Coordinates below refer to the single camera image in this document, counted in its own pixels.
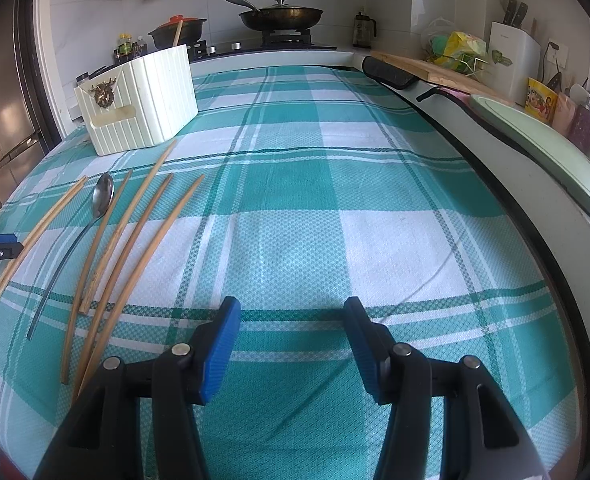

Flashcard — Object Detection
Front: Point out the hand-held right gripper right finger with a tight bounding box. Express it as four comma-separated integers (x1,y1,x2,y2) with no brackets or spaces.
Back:
343,297,551,480

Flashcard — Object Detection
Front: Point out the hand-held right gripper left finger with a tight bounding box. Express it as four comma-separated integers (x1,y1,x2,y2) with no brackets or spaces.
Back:
34,296,242,480

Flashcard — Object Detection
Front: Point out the wall socket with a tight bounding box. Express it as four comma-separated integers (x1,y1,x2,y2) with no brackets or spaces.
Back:
546,41,569,70

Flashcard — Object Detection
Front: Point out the white knife block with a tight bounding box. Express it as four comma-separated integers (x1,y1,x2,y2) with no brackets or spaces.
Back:
485,21,542,106

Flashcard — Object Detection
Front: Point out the purple glitter cup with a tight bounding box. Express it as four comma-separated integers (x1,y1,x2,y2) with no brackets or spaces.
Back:
570,102,590,153

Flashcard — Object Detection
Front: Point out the long-handled metal spoon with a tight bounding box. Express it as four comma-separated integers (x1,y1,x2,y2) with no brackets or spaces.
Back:
26,172,116,340

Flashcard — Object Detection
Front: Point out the glass pitcher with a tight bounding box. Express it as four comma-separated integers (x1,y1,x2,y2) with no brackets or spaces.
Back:
352,11,377,50

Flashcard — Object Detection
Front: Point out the green and white plastic bag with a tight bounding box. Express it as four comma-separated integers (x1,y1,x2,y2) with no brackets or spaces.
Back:
422,17,456,61

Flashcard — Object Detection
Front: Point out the yellow plastic bag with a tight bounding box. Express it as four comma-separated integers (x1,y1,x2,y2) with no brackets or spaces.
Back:
442,31,488,68

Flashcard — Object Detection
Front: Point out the teal plaid tablecloth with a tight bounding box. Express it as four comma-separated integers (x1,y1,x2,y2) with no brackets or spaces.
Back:
0,62,583,480

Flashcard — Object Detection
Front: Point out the black gas stove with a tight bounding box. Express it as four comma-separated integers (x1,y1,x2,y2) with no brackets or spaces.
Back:
190,30,338,58

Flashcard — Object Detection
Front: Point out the black frying pan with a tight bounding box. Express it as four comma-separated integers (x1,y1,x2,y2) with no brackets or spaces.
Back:
218,0,324,31

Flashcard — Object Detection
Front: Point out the yellow cap condiment bottle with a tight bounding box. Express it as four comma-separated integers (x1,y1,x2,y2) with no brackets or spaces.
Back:
114,34,134,64

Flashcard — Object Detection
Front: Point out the wire rack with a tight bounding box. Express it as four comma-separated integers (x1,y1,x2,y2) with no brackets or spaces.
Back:
425,50,491,82

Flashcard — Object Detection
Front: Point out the glass pan lid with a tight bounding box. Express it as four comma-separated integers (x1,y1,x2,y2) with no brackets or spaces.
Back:
245,0,321,15

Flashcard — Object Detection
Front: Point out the light green cutting board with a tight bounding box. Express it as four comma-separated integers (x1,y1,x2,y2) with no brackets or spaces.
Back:
468,94,590,240

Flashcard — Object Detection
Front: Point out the wooden cutting board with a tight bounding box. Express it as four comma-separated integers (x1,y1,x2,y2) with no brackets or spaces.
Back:
370,50,516,107

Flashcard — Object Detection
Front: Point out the pink cup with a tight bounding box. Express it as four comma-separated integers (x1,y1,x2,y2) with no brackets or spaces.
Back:
552,92,578,136

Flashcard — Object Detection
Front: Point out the white ribbed storage box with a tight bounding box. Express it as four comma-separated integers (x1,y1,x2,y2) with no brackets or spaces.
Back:
73,44,199,157

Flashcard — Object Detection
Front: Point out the yellow printed cup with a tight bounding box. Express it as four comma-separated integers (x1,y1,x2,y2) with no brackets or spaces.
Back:
526,77,559,123

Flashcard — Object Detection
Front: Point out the black oblong pad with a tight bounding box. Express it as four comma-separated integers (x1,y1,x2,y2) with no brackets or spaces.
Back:
362,55,419,91

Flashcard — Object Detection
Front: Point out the stainless steel refrigerator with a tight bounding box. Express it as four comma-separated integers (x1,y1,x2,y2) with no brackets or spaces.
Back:
0,0,58,211

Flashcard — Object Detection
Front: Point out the black clay pot red lid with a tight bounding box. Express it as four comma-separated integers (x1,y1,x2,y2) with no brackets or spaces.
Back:
148,15,208,51

